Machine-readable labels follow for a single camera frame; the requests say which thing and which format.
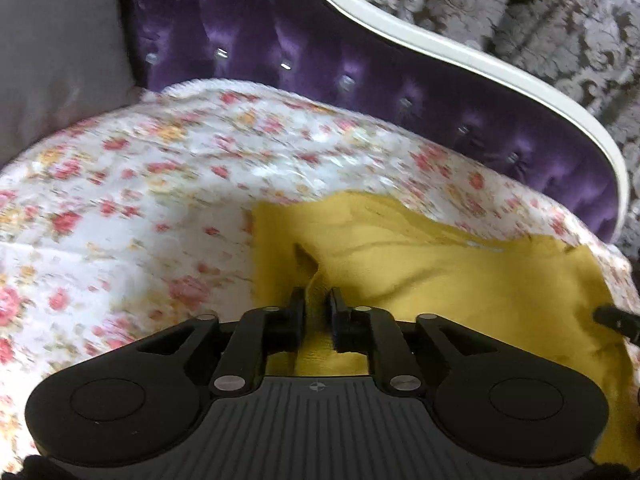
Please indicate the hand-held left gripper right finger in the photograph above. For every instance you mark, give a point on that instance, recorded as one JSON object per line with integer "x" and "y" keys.
{"x": 334, "y": 317}

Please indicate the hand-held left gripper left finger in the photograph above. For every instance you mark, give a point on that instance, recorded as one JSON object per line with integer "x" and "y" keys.
{"x": 296, "y": 317}

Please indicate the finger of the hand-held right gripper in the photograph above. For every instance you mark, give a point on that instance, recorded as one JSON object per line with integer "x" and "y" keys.
{"x": 617, "y": 320}

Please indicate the yellow knit garment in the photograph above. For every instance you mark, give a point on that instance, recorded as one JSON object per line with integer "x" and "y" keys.
{"x": 450, "y": 280}

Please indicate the floral blanket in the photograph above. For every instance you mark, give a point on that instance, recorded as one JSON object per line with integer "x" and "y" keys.
{"x": 150, "y": 185}

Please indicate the grey pillow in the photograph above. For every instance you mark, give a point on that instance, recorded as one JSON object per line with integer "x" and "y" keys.
{"x": 55, "y": 55}

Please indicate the purple tufted headboard white frame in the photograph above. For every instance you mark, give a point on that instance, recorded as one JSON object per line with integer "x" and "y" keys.
{"x": 310, "y": 45}

